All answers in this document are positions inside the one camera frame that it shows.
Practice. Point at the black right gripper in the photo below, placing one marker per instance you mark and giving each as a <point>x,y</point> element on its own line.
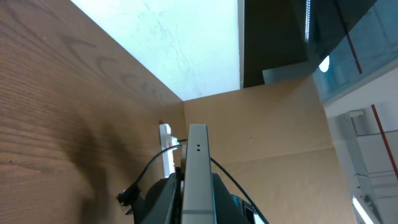
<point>164,204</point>

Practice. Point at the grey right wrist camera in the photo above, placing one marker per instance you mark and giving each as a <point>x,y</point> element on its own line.
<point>126,198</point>

